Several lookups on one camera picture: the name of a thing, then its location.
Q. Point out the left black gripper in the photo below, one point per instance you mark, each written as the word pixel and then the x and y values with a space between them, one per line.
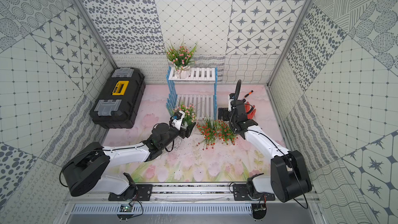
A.
pixel 188 129

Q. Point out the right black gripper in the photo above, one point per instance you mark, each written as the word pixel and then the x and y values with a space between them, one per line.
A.
pixel 225 111

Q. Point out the pink flower pot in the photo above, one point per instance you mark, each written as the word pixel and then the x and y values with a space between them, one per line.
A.
pixel 181 58
pixel 188 114

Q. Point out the red flower pot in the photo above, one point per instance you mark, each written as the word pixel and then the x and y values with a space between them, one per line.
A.
pixel 209 129
pixel 224 133

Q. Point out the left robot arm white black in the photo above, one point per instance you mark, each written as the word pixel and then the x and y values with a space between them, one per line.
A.
pixel 86 172

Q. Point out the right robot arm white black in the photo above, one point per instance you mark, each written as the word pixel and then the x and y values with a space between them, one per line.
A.
pixel 289 177

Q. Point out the blue white two-tier rack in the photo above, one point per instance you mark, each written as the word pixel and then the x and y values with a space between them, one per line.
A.
pixel 205 104

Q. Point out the red work glove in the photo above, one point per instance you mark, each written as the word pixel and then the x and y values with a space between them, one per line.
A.
pixel 250 110

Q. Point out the red black screwdriver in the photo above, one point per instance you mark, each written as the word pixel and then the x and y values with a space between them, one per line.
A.
pixel 248 94

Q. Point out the floral pink table mat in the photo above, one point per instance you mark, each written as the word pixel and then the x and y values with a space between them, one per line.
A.
pixel 188 162

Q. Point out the black yellow toolbox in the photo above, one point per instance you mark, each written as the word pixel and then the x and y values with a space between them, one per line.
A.
pixel 118 103

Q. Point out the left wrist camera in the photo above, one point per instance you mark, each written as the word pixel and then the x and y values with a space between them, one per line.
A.
pixel 177 119

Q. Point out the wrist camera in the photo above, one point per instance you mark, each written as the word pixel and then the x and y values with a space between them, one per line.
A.
pixel 177 119
pixel 231 102

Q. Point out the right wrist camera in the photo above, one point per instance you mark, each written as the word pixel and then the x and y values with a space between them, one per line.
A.
pixel 231 102

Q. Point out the aluminium rail frame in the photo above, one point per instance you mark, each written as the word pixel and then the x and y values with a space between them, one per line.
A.
pixel 191 203

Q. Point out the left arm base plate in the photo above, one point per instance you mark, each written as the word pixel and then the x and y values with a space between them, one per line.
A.
pixel 141 192

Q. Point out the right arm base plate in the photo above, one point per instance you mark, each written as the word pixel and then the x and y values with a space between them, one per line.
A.
pixel 243 192

